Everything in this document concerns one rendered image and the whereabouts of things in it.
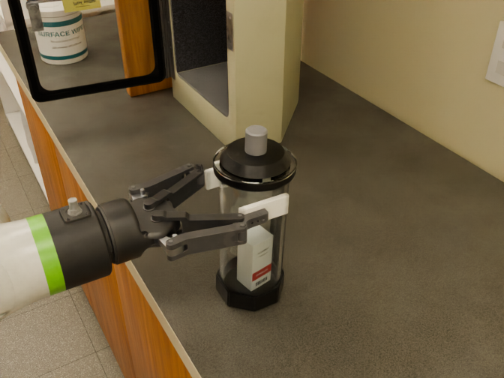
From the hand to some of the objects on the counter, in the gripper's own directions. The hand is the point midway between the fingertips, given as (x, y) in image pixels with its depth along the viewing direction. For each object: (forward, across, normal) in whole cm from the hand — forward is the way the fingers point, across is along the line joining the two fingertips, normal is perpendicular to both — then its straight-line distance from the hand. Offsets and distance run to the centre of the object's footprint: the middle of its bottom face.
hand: (252, 189), depth 75 cm
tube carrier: (0, 0, +17) cm, 17 cm away
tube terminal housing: (+28, +50, +18) cm, 60 cm away
